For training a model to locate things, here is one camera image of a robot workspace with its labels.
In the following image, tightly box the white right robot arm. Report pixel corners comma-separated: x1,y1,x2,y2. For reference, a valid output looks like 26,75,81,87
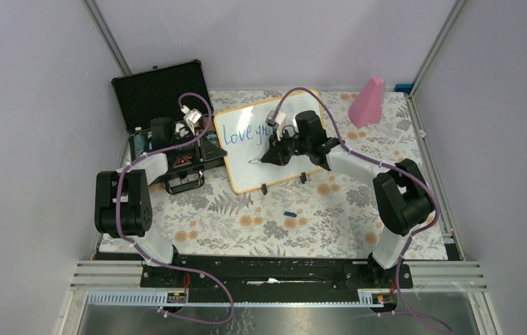
260,110,438,288

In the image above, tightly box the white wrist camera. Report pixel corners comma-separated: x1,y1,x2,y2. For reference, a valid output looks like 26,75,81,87
266,110,287,142
180,105,202,135

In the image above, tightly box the black poker chip case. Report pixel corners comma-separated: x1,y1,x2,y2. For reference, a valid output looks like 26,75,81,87
111,59,224,195

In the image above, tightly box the pink wedge eraser block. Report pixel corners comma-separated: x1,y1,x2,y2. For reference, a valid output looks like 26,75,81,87
348,76,385,128

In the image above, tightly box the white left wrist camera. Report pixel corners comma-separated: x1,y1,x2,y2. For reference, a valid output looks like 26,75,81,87
180,105,202,135

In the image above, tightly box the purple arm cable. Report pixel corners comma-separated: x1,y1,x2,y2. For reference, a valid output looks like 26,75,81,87
272,87,454,334
114,92,235,325

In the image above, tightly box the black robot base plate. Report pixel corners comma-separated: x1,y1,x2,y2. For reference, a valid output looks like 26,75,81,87
140,254,413,304

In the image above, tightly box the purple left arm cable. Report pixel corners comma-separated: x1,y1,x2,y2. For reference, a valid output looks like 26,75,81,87
114,92,235,325

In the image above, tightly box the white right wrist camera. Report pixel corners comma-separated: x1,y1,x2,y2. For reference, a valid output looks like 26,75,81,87
266,110,287,142

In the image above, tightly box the red black all-in triangle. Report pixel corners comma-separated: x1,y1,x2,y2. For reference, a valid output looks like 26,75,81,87
173,156,193,168

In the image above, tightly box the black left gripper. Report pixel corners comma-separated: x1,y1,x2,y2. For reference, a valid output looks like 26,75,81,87
169,127,227,162

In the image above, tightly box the blue marker cap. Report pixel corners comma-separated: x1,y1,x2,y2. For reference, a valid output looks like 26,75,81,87
283,211,297,218

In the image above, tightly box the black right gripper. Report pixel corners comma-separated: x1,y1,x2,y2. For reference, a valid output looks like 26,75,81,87
262,128,311,167

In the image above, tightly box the yellow framed whiteboard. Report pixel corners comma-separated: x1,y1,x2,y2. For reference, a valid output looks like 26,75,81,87
214,98,321,194

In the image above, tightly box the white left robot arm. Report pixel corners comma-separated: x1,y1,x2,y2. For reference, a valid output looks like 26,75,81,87
94,116,226,287

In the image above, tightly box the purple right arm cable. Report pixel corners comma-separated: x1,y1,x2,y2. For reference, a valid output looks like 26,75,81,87
272,87,454,334

